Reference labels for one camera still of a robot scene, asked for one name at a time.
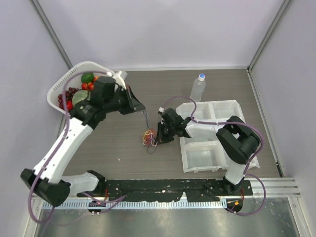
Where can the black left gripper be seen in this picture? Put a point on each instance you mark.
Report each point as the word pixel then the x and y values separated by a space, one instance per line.
pixel 133 103

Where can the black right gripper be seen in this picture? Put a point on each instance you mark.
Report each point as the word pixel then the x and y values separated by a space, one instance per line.
pixel 161 138

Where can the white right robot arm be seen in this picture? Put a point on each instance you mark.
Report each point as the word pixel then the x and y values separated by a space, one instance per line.
pixel 241 141

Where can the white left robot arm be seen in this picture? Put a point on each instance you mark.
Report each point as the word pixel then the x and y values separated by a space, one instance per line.
pixel 46 179

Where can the white compartment tray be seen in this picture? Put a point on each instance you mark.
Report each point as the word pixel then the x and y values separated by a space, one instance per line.
pixel 203 151

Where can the red yellow peaches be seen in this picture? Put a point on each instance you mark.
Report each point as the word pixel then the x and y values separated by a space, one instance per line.
pixel 89 86

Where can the green striped melon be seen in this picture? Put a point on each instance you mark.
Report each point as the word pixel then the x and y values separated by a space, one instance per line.
pixel 80 96

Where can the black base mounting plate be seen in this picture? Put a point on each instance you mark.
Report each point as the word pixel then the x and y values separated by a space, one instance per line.
pixel 168 190

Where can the green lime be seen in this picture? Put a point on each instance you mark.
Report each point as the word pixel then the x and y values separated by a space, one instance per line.
pixel 87 78

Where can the clear plastic water bottle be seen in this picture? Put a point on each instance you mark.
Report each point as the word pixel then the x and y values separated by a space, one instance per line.
pixel 198 88

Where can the red apple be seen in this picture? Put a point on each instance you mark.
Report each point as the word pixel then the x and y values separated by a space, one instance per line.
pixel 69 105

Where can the dark red grape bunch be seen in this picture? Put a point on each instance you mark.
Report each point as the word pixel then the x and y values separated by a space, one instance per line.
pixel 69 94

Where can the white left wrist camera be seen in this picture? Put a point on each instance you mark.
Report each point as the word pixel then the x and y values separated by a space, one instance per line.
pixel 120 76

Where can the white slotted cable duct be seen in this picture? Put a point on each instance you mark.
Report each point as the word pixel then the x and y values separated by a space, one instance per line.
pixel 84 203

